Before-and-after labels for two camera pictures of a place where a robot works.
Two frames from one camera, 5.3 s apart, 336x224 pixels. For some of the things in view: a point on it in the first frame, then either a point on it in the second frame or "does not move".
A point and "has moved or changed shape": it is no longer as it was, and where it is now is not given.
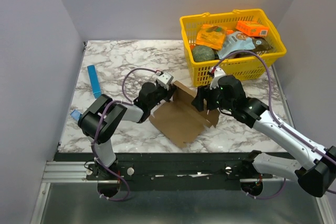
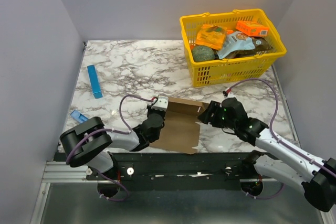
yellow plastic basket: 239,68 does not move
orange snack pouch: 211,36 does not move
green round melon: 202,53 does not move
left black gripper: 169,93 to 150,109
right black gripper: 200,98 to 210,114
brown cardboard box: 180,120 has moved or changed shape
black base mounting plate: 169,171 does not move
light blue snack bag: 236,40 does not move
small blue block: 75,115 does not move
